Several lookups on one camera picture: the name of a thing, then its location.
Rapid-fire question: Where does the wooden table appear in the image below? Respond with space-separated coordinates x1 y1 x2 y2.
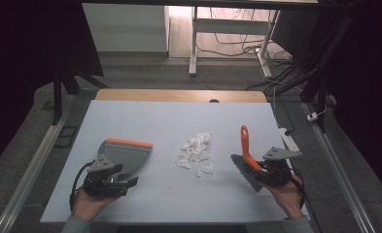
94 88 268 104

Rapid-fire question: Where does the black frame on floor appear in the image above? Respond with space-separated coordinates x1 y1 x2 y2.
53 125 80 150

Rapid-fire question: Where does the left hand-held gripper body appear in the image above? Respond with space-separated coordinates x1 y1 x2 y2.
81 154 129 199

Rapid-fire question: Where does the black tripod stand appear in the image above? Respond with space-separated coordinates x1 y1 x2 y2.
50 62 111 126

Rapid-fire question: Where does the tangle of floor cables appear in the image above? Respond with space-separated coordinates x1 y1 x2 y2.
196 7 295 67

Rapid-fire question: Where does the grey brush with orange handle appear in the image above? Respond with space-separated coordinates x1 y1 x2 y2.
229 124 265 193

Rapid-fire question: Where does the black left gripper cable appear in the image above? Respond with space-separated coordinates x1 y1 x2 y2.
68 160 96 214

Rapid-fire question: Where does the white power strip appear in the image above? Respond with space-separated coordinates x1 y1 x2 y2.
278 127 300 154

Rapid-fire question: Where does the pale blue table mat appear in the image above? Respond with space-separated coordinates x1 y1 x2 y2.
40 99 311 225

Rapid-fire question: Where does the grey dustpan with orange edge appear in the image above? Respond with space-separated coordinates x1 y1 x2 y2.
95 138 155 183

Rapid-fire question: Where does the white cabinet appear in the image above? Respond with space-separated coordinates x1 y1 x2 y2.
82 3 171 53

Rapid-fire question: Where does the black power strip cable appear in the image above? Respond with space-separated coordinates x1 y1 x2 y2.
271 86 294 136

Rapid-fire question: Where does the person's left hand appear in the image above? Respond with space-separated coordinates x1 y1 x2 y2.
71 187 121 223

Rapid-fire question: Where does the dark curtain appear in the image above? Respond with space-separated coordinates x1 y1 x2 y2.
323 0 382 203
0 0 105 178

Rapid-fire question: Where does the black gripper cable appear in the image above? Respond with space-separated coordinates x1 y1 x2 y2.
68 160 96 214
288 166 307 210

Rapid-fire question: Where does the metal floor rail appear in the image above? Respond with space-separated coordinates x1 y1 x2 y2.
0 93 77 233
300 101 378 233

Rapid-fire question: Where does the black metal stand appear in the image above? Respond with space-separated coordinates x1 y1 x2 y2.
265 9 362 134

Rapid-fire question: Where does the white desk frame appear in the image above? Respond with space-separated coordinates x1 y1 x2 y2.
188 5 281 79

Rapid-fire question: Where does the person's right hand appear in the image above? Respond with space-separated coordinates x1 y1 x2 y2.
263 173 305 221

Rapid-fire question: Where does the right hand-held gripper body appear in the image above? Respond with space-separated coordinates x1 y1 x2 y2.
253 146 303 188

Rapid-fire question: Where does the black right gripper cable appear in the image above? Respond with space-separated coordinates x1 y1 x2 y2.
288 166 307 210

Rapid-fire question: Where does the pile of white paper scraps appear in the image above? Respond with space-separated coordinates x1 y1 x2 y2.
174 131 215 179

